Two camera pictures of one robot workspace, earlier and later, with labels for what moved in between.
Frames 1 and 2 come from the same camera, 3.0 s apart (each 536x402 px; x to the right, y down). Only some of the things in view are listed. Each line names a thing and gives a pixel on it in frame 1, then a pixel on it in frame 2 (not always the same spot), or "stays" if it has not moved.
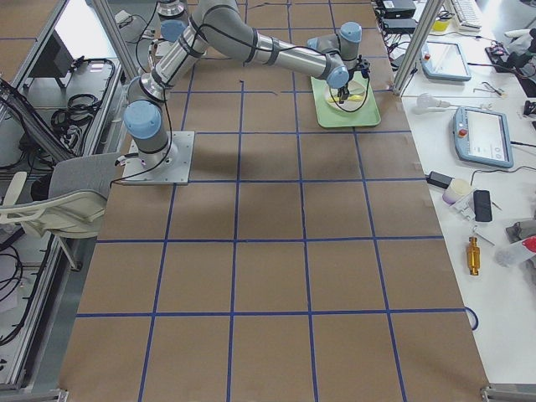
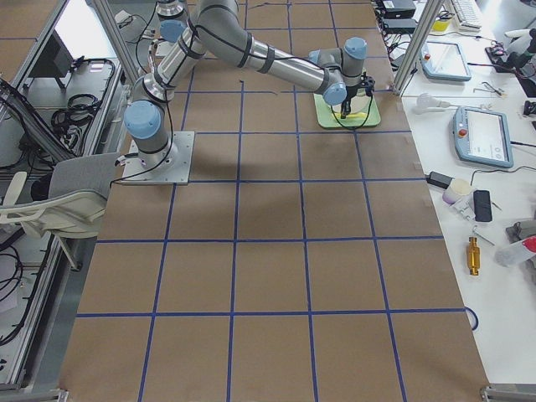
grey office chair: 76,205 stays
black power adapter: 439,179 stays
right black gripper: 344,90 to 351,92
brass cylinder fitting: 473,255 stays
